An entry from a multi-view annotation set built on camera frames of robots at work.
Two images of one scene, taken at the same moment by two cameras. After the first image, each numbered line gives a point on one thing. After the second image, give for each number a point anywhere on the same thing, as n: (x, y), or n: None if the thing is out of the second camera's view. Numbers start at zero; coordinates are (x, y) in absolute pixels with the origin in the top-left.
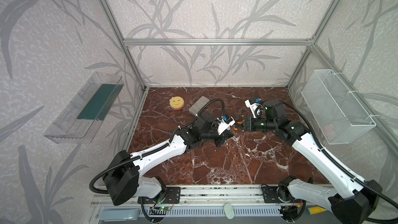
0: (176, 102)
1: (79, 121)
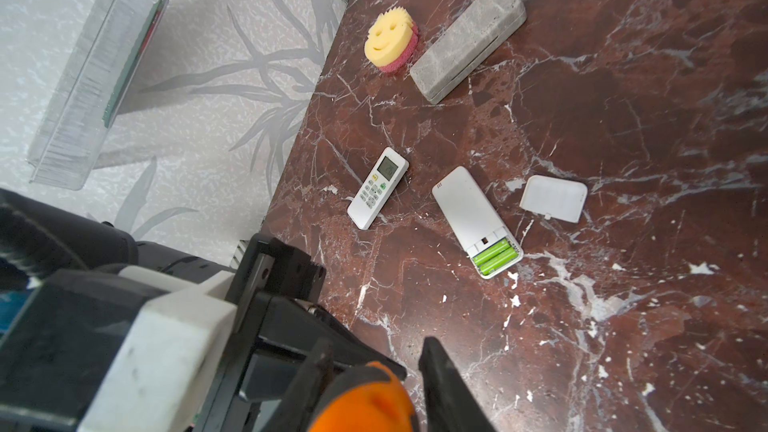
0: (391, 40)
1: (100, 83)
